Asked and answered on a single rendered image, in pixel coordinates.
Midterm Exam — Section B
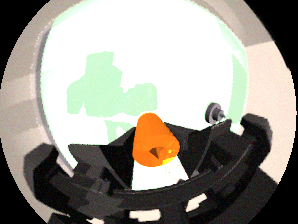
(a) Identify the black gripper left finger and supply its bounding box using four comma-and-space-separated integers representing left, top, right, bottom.
67, 127, 136, 190

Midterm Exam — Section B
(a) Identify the orange cylinder with center hole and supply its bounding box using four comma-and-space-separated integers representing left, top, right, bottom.
132, 112, 180, 168

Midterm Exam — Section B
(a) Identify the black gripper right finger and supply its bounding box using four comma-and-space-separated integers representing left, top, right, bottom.
164, 119, 231, 179

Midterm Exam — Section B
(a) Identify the grey round pedestal with short shaft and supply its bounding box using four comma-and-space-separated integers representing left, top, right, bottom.
205, 103, 226, 125

